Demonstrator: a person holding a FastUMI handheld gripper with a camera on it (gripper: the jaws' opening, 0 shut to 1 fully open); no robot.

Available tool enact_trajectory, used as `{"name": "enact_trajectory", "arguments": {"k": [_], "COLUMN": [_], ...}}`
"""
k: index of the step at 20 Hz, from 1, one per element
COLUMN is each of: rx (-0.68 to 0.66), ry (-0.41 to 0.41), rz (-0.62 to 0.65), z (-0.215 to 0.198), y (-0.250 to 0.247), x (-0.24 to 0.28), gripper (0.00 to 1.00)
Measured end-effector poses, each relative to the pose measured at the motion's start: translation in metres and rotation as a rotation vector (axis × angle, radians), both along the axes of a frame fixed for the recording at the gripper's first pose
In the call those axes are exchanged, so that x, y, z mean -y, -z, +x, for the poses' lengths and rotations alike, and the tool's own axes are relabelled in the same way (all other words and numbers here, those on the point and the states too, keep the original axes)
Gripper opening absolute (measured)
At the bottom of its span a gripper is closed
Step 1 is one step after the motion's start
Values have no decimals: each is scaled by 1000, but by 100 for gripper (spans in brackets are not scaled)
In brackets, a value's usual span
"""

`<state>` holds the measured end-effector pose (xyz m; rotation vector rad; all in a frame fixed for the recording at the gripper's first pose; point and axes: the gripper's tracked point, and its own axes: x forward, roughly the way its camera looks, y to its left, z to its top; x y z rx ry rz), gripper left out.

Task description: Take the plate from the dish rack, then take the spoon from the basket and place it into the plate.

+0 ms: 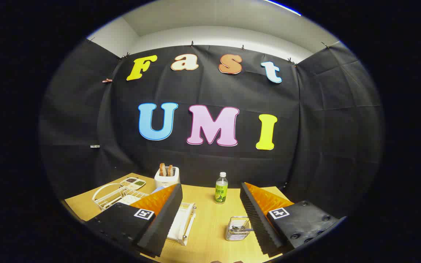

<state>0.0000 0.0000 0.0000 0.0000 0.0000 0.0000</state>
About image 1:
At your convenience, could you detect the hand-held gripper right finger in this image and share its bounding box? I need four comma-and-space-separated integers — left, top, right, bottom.
240, 182, 346, 258

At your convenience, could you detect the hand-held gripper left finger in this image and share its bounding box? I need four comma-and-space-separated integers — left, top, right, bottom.
85, 183, 183, 258

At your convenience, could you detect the white wire dish rack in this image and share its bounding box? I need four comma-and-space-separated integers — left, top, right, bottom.
92, 183, 197, 246

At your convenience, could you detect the silver wire basket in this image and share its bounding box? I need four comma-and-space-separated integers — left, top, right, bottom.
225, 216, 251, 241

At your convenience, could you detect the white compartment seasoning dish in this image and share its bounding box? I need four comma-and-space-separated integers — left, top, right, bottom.
120, 177, 147, 190

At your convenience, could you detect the white toaster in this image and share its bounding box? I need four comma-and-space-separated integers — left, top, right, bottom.
154, 166, 180, 188

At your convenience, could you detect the green label drink bottle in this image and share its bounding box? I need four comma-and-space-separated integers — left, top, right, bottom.
215, 172, 229, 204

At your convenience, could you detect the black backdrop cloth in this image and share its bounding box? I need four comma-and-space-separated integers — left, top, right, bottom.
39, 38, 384, 220

